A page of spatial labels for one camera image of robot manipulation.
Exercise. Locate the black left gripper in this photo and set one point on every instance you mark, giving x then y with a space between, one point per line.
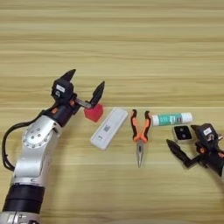
64 112

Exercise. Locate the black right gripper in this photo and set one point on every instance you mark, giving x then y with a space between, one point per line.
214 157

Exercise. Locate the black square box two dots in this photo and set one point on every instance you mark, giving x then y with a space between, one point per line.
182 133

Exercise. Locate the red cube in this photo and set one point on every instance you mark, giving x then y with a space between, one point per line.
94 113

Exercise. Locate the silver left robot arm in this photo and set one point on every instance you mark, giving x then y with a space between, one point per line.
32 157

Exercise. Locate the right gripper small black box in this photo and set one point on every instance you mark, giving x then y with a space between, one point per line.
207 132

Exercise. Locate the gripper small black box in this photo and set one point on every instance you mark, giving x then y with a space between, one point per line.
61 87
207 132

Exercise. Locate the left gripper small black box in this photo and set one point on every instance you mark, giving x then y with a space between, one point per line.
61 87

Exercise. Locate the green white glue stick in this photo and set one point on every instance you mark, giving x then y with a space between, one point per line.
170 119

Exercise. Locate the orange black needle-nose pliers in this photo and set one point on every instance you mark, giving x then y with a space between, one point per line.
140 137

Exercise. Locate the white rectangular device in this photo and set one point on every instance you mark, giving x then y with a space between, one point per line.
108 129

